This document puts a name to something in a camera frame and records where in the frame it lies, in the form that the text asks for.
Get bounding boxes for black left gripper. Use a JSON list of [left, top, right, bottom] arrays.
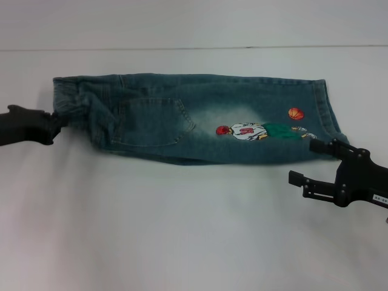
[[0, 104, 69, 147]]

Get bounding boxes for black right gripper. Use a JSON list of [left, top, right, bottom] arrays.
[[288, 138, 388, 210]]

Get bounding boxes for blue denim shorts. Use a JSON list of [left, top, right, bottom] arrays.
[[52, 72, 351, 167]]

